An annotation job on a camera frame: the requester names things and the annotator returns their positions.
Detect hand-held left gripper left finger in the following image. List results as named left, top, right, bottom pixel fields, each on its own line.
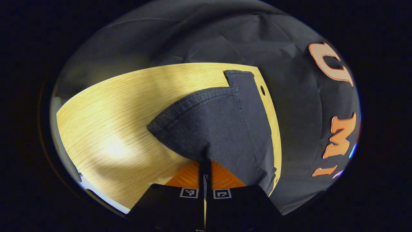
left=127, top=159, right=205, bottom=232

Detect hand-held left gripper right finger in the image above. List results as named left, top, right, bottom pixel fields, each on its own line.
left=205, top=159, right=284, bottom=232

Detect dark blue jeans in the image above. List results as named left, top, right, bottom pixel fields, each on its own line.
left=146, top=70, right=278, bottom=197

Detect black backdrop cloth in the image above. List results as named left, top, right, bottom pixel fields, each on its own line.
left=53, top=0, right=361, bottom=216

